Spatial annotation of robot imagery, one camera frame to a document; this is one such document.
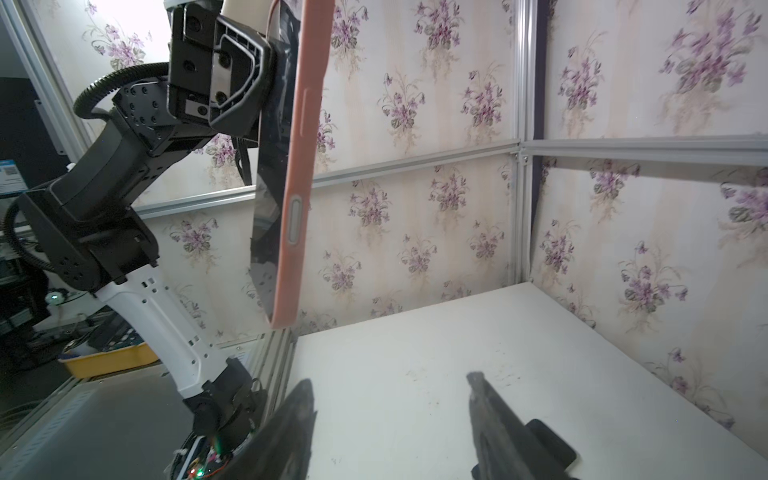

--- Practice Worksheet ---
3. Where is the small circuit board with wires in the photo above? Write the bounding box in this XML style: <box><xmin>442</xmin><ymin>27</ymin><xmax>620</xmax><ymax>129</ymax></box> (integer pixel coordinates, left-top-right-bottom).
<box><xmin>164</xmin><ymin>433</ymin><xmax>240</xmax><ymax>480</ymax></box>

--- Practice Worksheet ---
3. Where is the yellow tray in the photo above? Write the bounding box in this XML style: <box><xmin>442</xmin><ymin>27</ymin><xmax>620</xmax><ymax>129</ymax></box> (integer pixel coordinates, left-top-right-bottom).
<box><xmin>58</xmin><ymin>343</ymin><xmax>159</xmax><ymax>379</ymax></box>

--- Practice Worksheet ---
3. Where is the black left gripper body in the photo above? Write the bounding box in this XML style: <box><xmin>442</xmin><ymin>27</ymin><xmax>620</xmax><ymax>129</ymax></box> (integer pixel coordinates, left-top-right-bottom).
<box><xmin>167</xmin><ymin>2</ymin><xmax>276</xmax><ymax>138</ymax></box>

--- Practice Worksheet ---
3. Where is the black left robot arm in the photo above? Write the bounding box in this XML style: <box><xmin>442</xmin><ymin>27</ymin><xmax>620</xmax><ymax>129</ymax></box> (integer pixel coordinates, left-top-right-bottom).
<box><xmin>3</xmin><ymin>1</ymin><xmax>274</xmax><ymax>457</ymax></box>

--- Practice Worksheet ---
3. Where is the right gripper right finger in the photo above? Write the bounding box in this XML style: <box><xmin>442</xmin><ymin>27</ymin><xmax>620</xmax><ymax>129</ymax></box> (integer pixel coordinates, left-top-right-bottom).
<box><xmin>467</xmin><ymin>372</ymin><xmax>578</xmax><ymax>479</ymax></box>

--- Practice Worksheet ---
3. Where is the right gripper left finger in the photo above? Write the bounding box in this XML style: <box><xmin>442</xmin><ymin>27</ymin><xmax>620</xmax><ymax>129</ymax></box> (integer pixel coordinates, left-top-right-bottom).
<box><xmin>212</xmin><ymin>379</ymin><xmax>317</xmax><ymax>480</ymax></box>

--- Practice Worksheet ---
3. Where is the pink-cased phone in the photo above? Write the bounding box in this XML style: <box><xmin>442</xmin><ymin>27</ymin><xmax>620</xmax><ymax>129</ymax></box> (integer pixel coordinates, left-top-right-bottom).
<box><xmin>250</xmin><ymin>1</ymin><xmax>335</xmax><ymax>329</ymax></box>

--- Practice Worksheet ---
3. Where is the black corrugated cable conduit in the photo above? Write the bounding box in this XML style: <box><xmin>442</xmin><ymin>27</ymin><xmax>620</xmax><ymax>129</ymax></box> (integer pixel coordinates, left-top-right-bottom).
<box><xmin>71</xmin><ymin>61</ymin><xmax>170</xmax><ymax>121</ymax></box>

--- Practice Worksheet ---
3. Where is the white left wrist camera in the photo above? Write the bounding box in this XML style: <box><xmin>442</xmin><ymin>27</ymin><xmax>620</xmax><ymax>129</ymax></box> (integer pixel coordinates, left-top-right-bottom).
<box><xmin>221</xmin><ymin>0</ymin><xmax>279</xmax><ymax>35</ymax></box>

